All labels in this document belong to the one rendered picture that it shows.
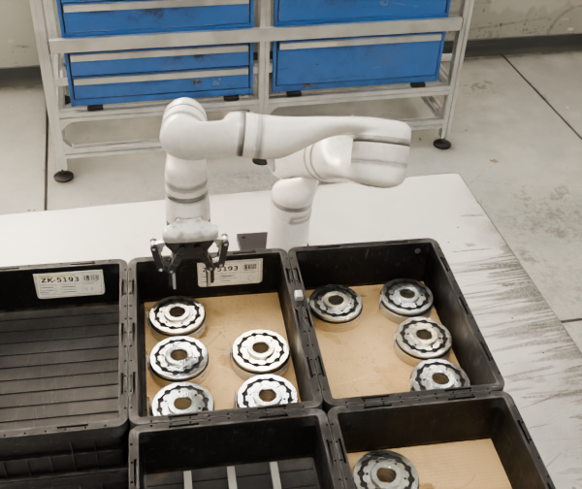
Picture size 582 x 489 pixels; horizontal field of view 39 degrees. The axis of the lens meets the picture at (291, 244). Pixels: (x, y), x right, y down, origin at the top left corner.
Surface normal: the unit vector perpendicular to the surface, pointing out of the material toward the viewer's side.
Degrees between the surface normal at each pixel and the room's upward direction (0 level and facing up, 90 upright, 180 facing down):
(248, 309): 0
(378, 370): 0
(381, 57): 90
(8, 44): 90
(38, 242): 0
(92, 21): 90
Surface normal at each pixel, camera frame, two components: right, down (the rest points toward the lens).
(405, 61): 0.22, 0.61
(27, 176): 0.04, -0.79
